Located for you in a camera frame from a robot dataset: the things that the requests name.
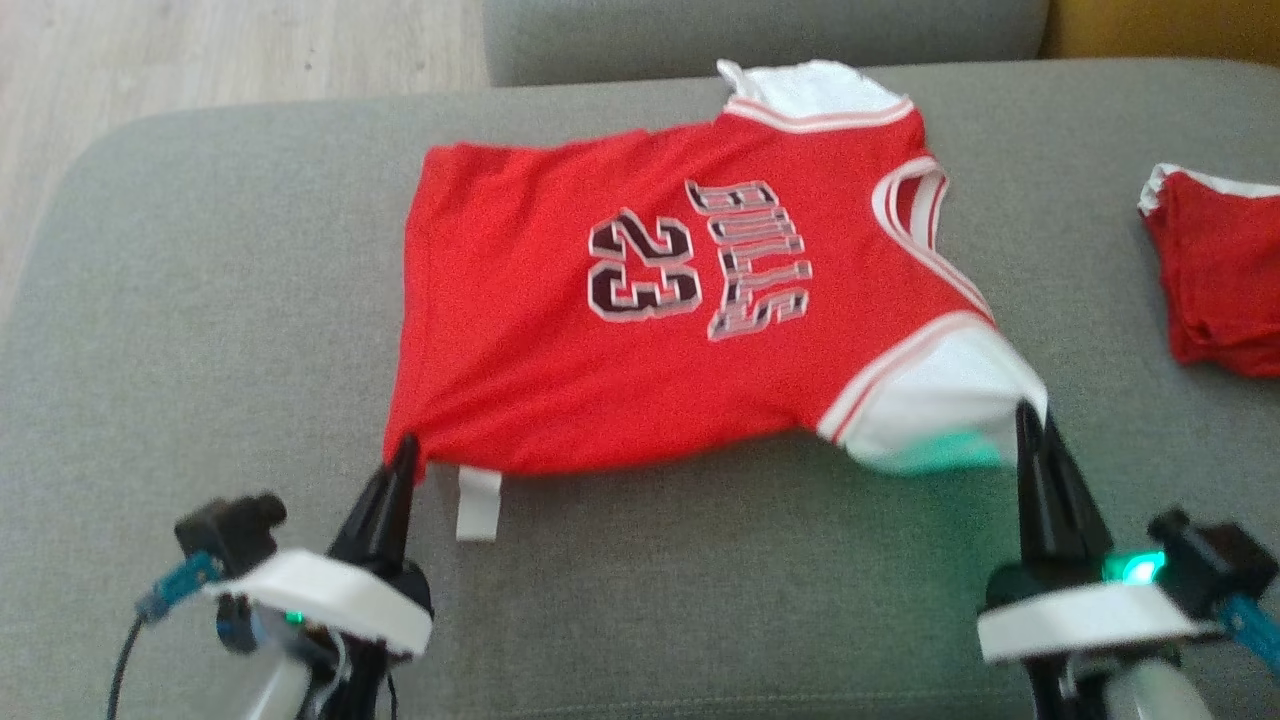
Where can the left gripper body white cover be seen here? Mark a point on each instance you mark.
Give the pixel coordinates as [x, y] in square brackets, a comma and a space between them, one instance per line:
[330, 600]

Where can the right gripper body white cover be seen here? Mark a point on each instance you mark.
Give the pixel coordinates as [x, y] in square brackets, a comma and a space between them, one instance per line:
[1080, 610]

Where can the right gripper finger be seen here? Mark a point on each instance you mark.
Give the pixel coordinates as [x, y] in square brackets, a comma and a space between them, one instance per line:
[1078, 525]
[1035, 510]

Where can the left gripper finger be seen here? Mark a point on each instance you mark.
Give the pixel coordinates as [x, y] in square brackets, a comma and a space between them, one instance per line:
[372, 525]
[403, 530]

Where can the red Bulls 23 jersey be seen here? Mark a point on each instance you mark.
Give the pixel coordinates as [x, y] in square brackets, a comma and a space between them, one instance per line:
[520, 330]

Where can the red shorts with white stripes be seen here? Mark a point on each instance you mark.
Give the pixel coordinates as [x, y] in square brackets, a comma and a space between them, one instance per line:
[1220, 270]

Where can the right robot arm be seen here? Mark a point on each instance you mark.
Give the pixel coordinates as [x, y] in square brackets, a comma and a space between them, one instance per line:
[1150, 695]

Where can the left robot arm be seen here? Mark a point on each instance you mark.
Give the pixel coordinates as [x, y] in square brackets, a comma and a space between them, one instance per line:
[275, 690]

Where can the large grey sofa ottoman cushion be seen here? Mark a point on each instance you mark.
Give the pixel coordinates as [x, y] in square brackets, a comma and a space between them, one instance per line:
[200, 350]

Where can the large yellow sofa back cushion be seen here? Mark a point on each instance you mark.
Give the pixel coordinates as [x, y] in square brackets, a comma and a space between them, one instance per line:
[1170, 28]

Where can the grey sofa seat cushion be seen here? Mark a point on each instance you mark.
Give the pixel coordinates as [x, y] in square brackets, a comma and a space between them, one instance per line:
[750, 35]

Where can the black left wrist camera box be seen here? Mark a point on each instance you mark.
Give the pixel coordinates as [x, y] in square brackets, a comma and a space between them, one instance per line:
[230, 530]

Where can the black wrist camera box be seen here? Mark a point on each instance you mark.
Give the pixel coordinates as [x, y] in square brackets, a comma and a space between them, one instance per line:
[1215, 560]
[230, 530]

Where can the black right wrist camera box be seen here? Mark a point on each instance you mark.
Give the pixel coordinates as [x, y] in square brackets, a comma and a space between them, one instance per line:
[1215, 560]

